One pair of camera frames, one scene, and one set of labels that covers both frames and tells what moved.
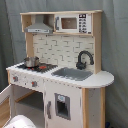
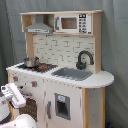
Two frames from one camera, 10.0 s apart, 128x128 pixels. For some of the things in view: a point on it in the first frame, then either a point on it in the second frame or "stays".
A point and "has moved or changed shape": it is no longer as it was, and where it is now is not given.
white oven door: (5, 94) has moved or changed shape
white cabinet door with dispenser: (63, 105) stays
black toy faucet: (80, 64) stays
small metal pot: (31, 62) stays
